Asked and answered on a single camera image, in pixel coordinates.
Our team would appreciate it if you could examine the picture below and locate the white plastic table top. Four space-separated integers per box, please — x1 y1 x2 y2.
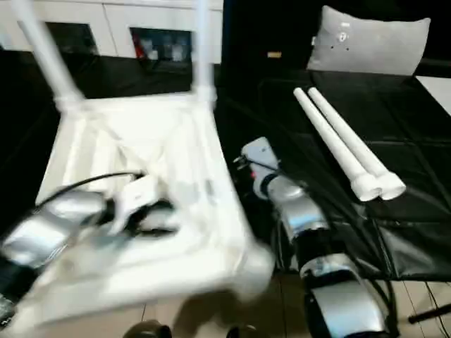
13 90 277 321

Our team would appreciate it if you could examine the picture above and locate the white plastic table leg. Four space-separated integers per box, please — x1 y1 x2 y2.
306 86 408 201
292 87 383 204
191 0 218 108
10 0 87 115

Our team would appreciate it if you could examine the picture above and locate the black cabinet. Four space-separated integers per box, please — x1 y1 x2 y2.
222 0 325 75

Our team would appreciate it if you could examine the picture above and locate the black work mat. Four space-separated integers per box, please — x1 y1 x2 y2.
0 49 451 282

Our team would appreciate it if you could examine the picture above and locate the light grey cushion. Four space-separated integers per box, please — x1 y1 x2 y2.
306 5 433 77

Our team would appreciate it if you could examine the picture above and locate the white glass-door cabinet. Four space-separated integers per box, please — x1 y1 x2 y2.
0 0 226 65

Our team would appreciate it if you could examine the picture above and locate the white flat board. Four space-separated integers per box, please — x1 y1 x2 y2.
414 73 451 118

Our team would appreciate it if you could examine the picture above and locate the black stand leg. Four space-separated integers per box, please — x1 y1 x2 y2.
407 303 451 325

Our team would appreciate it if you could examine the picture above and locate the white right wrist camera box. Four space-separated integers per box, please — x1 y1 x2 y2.
240 137 280 191

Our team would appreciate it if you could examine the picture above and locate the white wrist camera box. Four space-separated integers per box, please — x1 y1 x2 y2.
111 175 164 227
240 137 280 191

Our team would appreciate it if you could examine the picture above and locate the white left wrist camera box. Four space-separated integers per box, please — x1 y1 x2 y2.
111 175 164 227

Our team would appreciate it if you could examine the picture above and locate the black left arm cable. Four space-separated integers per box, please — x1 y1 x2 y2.
34 170 147 210

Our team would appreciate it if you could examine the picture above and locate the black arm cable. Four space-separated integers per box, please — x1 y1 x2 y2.
250 161 416 332
34 170 147 210

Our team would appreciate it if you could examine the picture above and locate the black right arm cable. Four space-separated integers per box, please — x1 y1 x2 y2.
250 161 416 332

